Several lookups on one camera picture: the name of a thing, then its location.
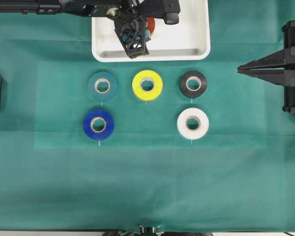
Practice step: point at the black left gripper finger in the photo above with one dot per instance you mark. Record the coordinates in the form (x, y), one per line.
(133, 35)

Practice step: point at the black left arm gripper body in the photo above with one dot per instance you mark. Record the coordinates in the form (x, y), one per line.
(117, 10)

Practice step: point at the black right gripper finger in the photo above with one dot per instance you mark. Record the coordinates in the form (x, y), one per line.
(278, 77)
(278, 59)

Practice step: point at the orange red tape roll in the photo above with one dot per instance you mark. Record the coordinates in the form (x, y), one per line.
(150, 27)

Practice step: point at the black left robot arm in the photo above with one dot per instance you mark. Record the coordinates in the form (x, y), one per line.
(46, 7)

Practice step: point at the white plastic tray case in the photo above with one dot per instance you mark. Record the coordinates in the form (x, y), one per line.
(187, 40)

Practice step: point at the teal green tape roll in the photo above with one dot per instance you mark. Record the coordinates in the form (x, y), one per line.
(102, 86)

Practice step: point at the yellow tape roll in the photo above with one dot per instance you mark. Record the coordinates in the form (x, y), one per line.
(147, 85)

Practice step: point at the black tape roll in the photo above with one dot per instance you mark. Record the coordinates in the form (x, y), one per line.
(193, 84)

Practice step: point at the blue tape roll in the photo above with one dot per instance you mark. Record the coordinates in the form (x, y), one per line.
(98, 124)

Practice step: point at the white tape roll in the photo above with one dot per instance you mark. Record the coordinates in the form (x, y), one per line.
(192, 123)

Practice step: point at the green table cloth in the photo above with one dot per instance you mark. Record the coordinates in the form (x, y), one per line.
(240, 176)

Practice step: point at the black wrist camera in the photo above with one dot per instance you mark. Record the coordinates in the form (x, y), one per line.
(168, 10)

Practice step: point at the black bottom camera mount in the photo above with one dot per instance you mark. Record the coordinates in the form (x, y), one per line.
(143, 231)

